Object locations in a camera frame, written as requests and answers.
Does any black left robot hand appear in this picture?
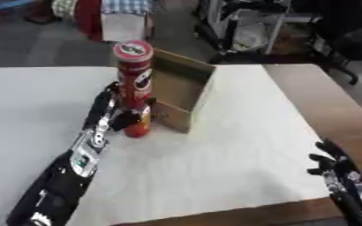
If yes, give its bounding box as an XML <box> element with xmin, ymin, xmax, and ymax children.
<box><xmin>82</xmin><ymin>81</ymin><xmax>158</xmax><ymax>132</ymax></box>

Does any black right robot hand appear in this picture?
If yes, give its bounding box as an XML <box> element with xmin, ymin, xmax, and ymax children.
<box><xmin>305</xmin><ymin>139</ymin><xmax>362</xmax><ymax>185</ymax></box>

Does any red chips can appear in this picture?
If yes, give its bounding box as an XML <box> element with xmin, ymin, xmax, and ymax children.
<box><xmin>111</xmin><ymin>40</ymin><xmax>156</xmax><ymax>139</ymax></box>

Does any tan cardboard box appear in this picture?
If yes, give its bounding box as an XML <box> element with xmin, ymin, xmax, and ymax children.
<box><xmin>148</xmin><ymin>48</ymin><xmax>218</xmax><ymax>134</ymax></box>

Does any white cloth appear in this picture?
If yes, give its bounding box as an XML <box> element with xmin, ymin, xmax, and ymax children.
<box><xmin>99</xmin><ymin>12</ymin><xmax>154</xmax><ymax>42</ymax></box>

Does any red cloth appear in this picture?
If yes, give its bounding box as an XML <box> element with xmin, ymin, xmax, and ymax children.
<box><xmin>74</xmin><ymin>0</ymin><xmax>106</xmax><ymax>42</ymax></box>

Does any checked cloth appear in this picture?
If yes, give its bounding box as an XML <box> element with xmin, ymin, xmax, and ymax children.
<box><xmin>51</xmin><ymin>0</ymin><xmax>156</xmax><ymax>19</ymax></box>

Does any black office chair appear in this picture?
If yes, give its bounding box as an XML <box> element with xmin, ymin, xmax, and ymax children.
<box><xmin>309</xmin><ymin>0</ymin><xmax>362</xmax><ymax>87</ymax></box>

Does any white plastic bag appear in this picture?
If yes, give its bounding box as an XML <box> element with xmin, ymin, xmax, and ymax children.
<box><xmin>231</xmin><ymin>22</ymin><xmax>269</xmax><ymax>51</ymax></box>

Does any white metal rack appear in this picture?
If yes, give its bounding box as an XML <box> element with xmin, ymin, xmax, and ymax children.
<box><xmin>194</xmin><ymin>0</ymin><xmax>317</xmax><ymax>64</ymax></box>

